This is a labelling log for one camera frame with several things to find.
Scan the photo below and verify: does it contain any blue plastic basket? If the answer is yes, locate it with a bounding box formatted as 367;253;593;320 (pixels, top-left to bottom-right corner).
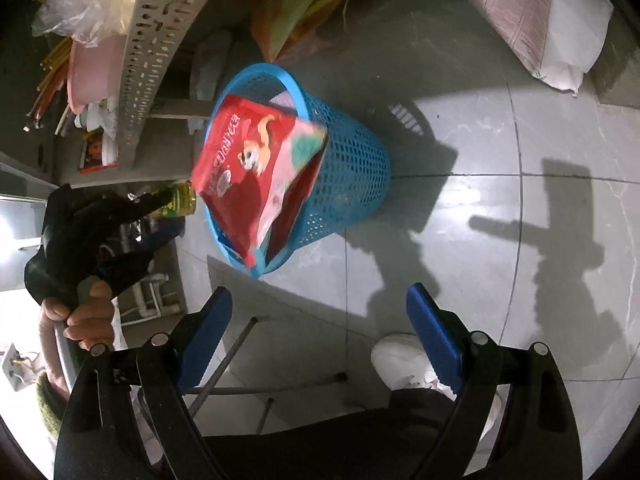
202;62;392;281

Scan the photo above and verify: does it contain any white plastic pipe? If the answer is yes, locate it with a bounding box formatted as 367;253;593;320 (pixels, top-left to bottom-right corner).
117;275;183;328

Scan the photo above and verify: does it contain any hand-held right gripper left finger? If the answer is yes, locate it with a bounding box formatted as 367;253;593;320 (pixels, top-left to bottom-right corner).
54;286;234;480

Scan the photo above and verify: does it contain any pink plastic basin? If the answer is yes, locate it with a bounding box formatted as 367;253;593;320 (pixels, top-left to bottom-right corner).
66;35;126;113

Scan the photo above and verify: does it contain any crumpled translucent plastic bag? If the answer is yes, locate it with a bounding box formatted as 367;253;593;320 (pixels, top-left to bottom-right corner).
31;0;151;48

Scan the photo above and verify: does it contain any red snack bag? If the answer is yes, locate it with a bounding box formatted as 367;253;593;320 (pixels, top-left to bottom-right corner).
191;94;328;268

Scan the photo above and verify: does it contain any white shoe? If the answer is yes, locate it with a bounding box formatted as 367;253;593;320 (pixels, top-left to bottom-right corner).
371;334;506;441

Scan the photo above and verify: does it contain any orange yellow plastic bag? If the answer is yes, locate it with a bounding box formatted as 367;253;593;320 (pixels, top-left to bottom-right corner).
250;0;351;63

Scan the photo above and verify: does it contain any white woven sack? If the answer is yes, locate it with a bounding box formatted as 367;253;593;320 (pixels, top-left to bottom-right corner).
457;0;615;97

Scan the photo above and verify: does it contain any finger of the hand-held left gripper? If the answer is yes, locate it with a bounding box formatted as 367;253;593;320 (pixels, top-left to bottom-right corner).
102;232;176;286
122;187;176;224

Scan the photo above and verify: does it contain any metal stool frame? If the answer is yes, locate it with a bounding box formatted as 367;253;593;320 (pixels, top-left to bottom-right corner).
185;316;351;436

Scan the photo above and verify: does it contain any white power socket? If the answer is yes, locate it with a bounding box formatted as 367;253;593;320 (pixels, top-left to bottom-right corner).
0;342;41;392

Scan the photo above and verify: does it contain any small red printed packet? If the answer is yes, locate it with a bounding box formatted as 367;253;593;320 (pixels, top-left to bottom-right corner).
77;130;121;175

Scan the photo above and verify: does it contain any bundle of yellow sticks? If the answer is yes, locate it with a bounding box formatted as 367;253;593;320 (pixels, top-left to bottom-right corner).
25;35;73;136

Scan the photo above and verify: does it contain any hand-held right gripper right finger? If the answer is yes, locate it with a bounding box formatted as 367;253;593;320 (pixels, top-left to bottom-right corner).
406;282;583;480

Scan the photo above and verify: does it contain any person's left hand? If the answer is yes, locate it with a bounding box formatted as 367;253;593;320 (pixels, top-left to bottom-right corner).
39;280;117;353

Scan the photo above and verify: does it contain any white perforated rack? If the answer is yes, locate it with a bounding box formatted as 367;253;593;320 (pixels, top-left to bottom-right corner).
115;0;241;166

